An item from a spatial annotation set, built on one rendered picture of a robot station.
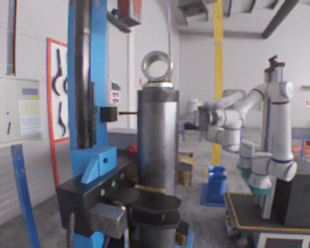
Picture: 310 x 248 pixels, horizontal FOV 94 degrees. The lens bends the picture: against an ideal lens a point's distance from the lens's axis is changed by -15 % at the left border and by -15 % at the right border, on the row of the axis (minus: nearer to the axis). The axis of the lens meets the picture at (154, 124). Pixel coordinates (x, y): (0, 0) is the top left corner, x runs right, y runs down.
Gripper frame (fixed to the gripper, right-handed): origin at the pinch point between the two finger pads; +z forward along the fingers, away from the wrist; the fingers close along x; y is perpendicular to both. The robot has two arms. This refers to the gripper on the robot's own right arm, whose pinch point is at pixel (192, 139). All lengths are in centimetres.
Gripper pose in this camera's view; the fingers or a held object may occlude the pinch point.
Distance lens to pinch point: 142.9
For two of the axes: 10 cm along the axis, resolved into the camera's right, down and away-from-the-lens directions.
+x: -9.5, -0.4, 3.2
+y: 3.2, -1.1, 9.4
